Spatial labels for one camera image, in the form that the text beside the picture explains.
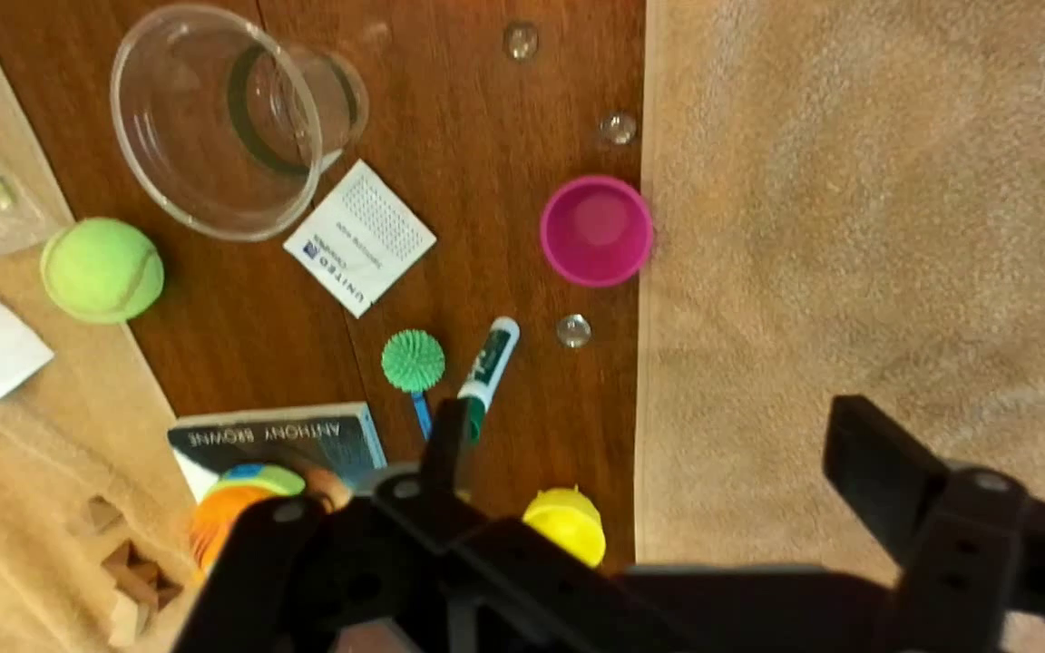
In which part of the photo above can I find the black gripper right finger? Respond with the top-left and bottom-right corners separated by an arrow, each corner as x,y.
821,393 -> 1045,653

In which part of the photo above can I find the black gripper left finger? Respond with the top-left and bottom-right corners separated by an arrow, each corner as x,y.
171,395 -> 671,653

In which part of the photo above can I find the clear glass pebble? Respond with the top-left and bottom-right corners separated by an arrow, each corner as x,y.
596,107 -> 643,147
500,18 -> 545,66
550,313 -> 596,350

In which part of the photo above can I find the small yellow bowl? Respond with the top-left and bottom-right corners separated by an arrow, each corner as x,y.
518,481 -> 608,572

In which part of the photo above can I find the small pink bowl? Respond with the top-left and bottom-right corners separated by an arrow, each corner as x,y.
538,170 -> 656,291

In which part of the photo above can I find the orange tiger toy car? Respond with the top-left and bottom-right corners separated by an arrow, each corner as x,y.
189,460 -> 354,572

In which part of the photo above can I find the Anthony Browne picture book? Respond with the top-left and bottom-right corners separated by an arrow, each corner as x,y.
163,399 -> 390,504

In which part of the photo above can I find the small wooden block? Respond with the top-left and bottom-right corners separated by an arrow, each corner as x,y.
70,493 -> 131,544
101,540 -> 186,609
96,596 -> 152,653

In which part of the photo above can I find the blue crayon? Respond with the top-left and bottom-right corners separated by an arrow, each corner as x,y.
408,387 -> 440,445

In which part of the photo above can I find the green spiky ball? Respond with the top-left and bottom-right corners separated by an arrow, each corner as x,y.
376,325 -> 449,399

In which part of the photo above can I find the green-capped white marker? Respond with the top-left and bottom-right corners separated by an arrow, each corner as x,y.
452,313 -> 524,445

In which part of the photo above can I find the tan towel with blocks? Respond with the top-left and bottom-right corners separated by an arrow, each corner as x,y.
0,0 -> 226,653

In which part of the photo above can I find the white wipe packet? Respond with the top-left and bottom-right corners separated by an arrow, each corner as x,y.
279,154 -> 440,323

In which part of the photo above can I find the plain tan towel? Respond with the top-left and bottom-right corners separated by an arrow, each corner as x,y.
631,0 -> 1045,653

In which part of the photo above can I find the yellow-green tennis ball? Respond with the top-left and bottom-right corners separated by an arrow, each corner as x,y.
36,213 -> 171,325

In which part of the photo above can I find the clear glass measuring cup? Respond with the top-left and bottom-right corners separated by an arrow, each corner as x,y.
104,0 -> 372,245

